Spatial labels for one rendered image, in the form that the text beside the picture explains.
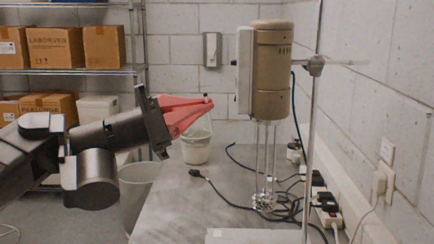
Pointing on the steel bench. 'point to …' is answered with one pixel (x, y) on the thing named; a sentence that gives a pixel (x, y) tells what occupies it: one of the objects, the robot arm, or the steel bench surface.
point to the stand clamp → (309, 64)
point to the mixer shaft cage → (266, 197)
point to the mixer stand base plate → (253, 236)
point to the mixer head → (264, 70)
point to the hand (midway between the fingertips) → (207, 104)
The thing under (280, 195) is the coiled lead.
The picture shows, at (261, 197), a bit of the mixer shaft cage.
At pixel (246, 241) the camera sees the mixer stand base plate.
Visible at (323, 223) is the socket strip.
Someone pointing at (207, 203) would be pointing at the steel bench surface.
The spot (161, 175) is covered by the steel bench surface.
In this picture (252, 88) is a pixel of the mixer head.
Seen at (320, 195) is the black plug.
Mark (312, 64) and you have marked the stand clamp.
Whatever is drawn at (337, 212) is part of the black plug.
